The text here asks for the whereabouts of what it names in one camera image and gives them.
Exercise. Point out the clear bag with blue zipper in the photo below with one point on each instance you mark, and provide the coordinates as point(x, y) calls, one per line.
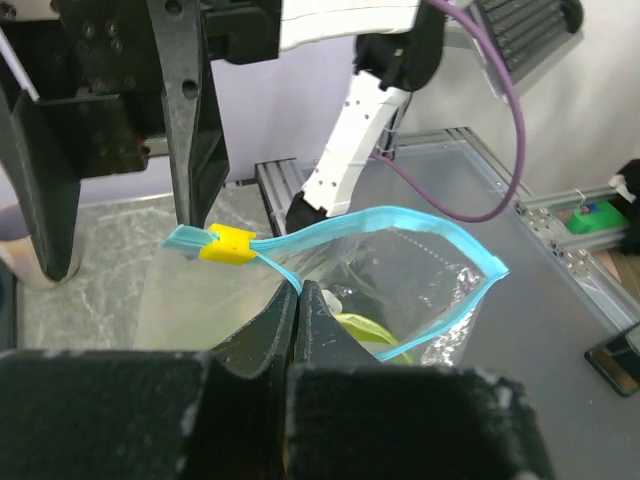
point(205, 284)

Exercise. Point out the aluminium rail frame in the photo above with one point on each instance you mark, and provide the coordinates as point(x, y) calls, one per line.
point(279, 180)

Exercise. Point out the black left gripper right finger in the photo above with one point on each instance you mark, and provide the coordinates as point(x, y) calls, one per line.
point(349, 416)

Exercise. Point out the white toy cauliflower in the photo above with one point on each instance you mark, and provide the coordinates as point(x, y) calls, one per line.
point(378, 323)

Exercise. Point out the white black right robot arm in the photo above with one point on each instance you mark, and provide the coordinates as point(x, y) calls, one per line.
point(399, 45)

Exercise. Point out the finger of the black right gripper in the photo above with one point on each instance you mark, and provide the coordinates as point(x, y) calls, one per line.
point(46, 185)
point(197, 149)

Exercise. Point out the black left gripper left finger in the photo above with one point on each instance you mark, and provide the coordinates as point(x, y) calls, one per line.
point(212, 414)

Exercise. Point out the beige mug purple inside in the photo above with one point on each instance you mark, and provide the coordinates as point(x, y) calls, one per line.
point(18, 253)

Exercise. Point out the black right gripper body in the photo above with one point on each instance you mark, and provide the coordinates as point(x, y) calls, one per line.
point(80, 50)

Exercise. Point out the green object on frame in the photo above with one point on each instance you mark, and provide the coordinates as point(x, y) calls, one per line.
point(595, 217)

